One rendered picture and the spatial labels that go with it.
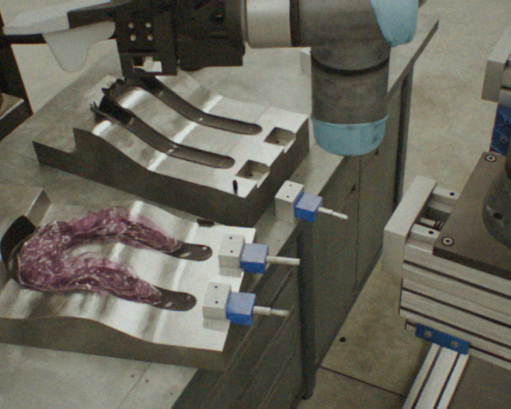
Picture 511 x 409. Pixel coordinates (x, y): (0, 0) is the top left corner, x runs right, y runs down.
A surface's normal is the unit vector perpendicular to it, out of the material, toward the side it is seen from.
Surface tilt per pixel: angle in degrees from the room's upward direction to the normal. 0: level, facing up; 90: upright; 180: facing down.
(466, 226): 0
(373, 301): 0
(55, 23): 83
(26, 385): 0
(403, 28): 97
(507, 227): 72
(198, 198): 90
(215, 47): 82
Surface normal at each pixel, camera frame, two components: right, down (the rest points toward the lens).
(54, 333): -0.19, 0.68
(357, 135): 0.15, 0.69
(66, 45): 0.48, 0.48
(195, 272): -0.07, -0.73
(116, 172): -0.47, 0.62
